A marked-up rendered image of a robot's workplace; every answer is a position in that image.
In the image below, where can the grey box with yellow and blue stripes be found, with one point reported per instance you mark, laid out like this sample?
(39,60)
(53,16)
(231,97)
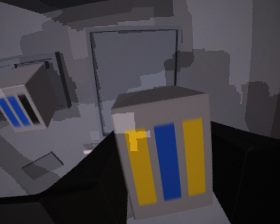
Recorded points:
(163,136)

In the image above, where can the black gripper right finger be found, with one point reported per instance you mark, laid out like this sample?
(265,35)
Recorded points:
(246,175)

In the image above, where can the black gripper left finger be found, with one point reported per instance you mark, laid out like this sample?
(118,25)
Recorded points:
(94,192)

